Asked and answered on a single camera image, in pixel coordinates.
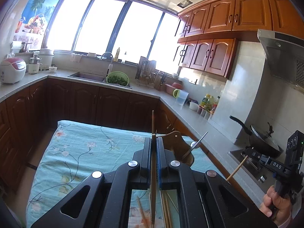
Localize upper wooden wall cabinets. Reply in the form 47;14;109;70
173;0;303;79

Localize white red rice cooker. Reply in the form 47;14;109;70
1;57;26;84

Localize chrome sink faucet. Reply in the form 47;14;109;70
100;51;114;76

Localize green colander with greens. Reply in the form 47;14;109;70
106;71;129;86

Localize right hand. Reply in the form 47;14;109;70
259;186;292;227

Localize grey metal chopstick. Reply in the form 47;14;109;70
166;192;179;213

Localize wooden utensil holder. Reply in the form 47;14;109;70
158;131;194;167

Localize clear pitcher green handle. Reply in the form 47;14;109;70
173;89;189;105

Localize white pot cooker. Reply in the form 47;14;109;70
38;48;54;70

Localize small white blender cooker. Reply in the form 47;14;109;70
27;52;42;74

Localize white bowl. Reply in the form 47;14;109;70
189;102;199;112

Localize lower wooden base cabinets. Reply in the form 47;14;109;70
0;78;253;202

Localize steel range hood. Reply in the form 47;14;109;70
257;29;303;92

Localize gas stove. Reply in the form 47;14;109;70
228;149;275;193

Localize yellow detergent bottle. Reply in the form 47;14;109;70
114;48;120;62

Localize yellow oil bottle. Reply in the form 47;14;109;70
200;94;211;109

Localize long steel spoon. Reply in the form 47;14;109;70
182;131;208;159

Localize floral teal tablecloth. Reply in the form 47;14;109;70
26;120;223;227

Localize dish drying rack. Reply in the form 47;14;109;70
135;56;167;91

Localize black frying pan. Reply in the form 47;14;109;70
229;116;283;158

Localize fruit beach poster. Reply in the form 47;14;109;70
13;0;59;51

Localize carved wooden chopstick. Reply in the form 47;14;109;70
164;194;173;228
150;110;157;227
226;156;248;182

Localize pink basin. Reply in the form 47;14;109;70
165;82;183;95

